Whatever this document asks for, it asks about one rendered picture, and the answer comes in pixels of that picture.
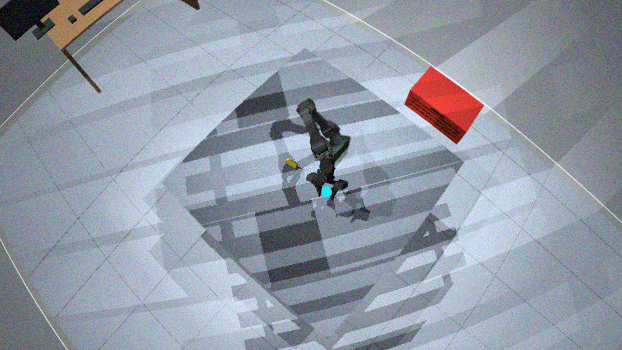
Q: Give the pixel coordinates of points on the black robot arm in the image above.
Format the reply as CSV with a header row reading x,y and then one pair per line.
x,y
319,144

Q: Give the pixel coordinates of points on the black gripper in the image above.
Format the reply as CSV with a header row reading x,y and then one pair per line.
x,y
337,185

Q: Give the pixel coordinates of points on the yellow cylinder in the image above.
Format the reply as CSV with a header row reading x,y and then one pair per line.
x,y
291,163

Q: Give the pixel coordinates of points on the cyan circle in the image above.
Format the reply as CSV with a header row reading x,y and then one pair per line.
x,y
326,191

